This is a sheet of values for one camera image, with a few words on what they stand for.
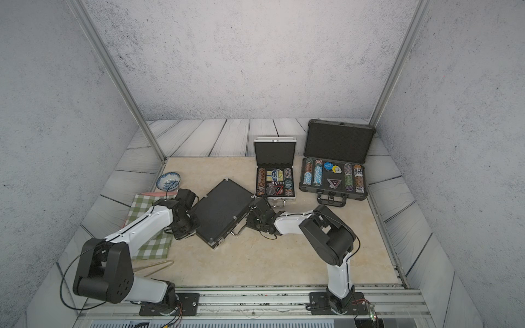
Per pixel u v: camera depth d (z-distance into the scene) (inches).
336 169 42.4
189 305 28.6
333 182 41.0
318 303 28.6
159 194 41.0
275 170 43.8
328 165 43.6
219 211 36.6
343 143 42.1
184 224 28.5
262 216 29.2
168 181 42.4
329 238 19.4
